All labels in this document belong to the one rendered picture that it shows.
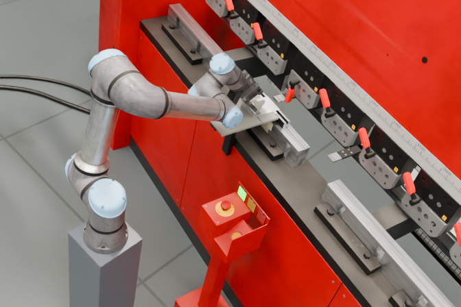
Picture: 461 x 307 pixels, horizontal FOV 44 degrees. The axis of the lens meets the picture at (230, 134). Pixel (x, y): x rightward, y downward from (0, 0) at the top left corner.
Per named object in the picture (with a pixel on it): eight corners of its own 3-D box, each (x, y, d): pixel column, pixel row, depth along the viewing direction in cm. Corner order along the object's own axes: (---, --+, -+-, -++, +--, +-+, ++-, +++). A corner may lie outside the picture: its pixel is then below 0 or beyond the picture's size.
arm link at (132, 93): (140, 94, 150) (252, 108, 188) (121, 70, 155) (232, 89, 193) (121, 127, 154) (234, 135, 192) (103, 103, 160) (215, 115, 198)
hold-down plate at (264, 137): (231, 113, 237) (232, 107, 235) (241, 109, 239) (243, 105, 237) (272, 162, 220) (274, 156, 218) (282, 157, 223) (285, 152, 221)
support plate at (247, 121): (197, 106, 218) (197, 104, 218) (252, 91, 231) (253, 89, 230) (221, 136, 208) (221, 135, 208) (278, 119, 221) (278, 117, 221)
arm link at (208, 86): (199, 108, 189) (223, 86, 189) (182, 88, 195) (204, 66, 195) (209, 117, 196) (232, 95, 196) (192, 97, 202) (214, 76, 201)
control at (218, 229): (197, 224, 219) (204, 194, 207) (230, 210, 227) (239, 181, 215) (225, 264, 208) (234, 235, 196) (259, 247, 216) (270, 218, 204)
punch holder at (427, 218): (398, 204, 174) (420, 168, 163) (416, 195, 178) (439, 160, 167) (433, 240, 166) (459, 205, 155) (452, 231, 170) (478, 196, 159)
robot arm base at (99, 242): (101, 262, 186) (102, 244, 180) (73, 232, 192) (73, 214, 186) (136, 238, 196) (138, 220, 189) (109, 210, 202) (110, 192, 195)
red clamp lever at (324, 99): (320, 89, 185) (328, 118, 185) (329, 86, 187) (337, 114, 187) (316, 90, 187) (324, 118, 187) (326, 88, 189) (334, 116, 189)
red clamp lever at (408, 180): (405, 173, 163) (414, 205, 163) (414, 169, 165) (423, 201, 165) (400, 174, 165) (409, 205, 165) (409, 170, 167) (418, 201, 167)
